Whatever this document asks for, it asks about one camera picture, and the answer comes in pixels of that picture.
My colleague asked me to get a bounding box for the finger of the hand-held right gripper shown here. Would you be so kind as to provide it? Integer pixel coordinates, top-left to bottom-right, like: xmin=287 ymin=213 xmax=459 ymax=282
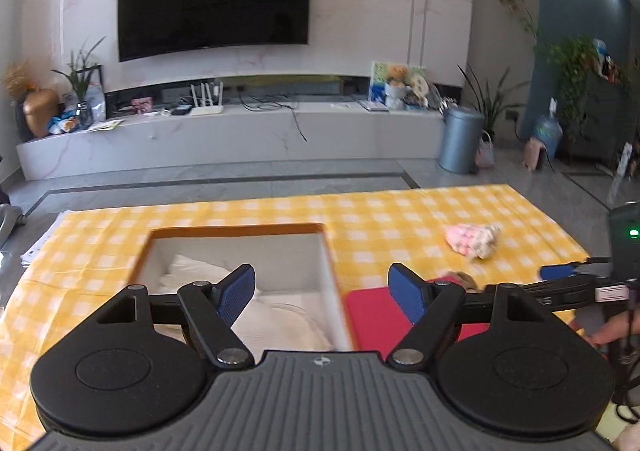
xmin=530 ymin=257 xmax=612 ymax=312

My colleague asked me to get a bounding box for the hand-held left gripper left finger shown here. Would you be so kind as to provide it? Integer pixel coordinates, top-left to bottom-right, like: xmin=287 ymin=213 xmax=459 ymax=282
xmin=95 ymin=263 xmax=257 ymax=371

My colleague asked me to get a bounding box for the black cable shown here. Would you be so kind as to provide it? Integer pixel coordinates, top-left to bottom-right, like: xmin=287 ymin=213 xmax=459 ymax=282
xmin=240 ymin=91 xmax=308 ymax=143

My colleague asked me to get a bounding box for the grey metal trash can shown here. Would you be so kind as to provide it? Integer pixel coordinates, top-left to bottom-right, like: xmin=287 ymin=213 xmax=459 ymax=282
xmin=438 ymin=106 xmax=486 ymax=174

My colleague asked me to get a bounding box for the person's right hand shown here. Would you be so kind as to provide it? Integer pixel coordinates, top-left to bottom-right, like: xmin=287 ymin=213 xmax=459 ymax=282
xmin=582 ymin=313 xmax=628 ymax=347

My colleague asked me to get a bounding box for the green plant in glass vase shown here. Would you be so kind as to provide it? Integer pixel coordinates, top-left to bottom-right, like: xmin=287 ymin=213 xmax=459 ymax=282
xmin=51 ymin=36 xmax=107 ymax=129

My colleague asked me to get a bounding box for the dark cabinet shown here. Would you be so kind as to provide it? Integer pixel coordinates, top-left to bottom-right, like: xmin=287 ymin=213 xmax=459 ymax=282
xmin=575 ymin=71 xmax=640 ymax=167

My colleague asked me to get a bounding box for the white router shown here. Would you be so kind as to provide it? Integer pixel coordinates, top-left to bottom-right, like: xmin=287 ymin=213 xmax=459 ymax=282
xmin=189 ymin=80 xmax=224 ymax=117

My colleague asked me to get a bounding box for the blue and green painting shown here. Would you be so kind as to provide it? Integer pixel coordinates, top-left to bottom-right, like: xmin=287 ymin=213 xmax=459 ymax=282
xmin=368 ymin=61 xmax=428 ymax=109

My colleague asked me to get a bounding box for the yellow checkered tablecloth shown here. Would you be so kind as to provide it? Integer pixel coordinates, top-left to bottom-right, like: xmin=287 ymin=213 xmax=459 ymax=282
xmin=0 ymin=184 xmax=591 ymax=451

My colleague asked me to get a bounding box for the brown teddy bear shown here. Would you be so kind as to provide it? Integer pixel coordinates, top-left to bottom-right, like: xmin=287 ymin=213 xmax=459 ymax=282
xmin=385 ymin=64 xmax=408 ymax=109

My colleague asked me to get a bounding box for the bushy green pot plant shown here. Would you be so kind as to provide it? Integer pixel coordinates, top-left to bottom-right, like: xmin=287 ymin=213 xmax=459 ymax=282
xmin=542 ymin=36 xmax=601 ymax=152

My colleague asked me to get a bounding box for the orange cardboard box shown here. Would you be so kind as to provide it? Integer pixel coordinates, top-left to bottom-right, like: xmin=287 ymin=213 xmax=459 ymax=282
xmin=131 ymin=222 xmax=353 ymax=352

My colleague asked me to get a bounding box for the golden vase with dried grass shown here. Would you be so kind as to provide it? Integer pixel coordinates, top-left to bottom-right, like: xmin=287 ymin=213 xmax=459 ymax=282
xmin=2 ymin=62 xmax=61 ymax=139

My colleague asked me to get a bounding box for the cream round pad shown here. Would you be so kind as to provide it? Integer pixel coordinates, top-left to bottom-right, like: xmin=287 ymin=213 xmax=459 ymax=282
xmin=235 ymin=292 xmax=333 ymax=352

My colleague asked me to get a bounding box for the red box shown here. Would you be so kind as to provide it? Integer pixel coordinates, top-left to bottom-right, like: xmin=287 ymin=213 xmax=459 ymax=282
xmin=342 ymin=283 xmax=491 ymax=352

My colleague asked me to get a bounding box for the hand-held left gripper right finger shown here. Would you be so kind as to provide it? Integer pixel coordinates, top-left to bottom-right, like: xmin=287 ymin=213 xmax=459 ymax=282
xmin=387 ymin=262 xmax=565 ymax=372

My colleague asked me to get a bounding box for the blue snack bag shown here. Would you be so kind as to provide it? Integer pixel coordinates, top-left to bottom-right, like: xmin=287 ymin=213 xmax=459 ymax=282
xmin=48 ymin=114 xmax=81 ymax=134

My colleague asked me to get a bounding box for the pink heater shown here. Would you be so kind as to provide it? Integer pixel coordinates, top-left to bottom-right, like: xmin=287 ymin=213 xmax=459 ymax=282
xmin=522 ymin=138 xmax=548 ymax=172

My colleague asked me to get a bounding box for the small woven bag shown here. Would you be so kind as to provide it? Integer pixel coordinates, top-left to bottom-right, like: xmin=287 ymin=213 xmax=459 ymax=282
xmin=475 ymin=130 xmax=496 ymax=168

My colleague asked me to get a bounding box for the blue water jug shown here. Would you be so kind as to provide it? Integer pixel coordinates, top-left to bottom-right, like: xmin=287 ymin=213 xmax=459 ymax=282
xmin=532 ymin=98 xmax=563 ymax=157

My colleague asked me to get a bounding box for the long-leaf floor plant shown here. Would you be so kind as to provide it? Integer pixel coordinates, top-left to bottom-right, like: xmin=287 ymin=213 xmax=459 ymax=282
xmin=457 ymin=62 xmax=531 ymax=142

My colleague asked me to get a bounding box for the white marble tv console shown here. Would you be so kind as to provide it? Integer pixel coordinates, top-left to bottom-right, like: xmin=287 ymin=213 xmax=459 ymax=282
xmin=16 ymin=101 xmax=446 ymax=182

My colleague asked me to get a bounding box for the brown towel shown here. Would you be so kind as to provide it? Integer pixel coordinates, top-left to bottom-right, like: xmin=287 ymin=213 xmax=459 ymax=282
xmin=435 ymin=271 xmax=483 ymax=292

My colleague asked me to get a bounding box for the black wall television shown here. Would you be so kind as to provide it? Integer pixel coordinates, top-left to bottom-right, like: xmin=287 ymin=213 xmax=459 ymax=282
xmin=117 ymin=0 xmax=313 ymax=63

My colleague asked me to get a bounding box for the pink and white knitted item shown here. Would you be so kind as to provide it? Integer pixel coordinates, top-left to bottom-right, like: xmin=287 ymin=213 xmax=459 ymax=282
xmin=445 ymin=222 xmax=502 ymax=260

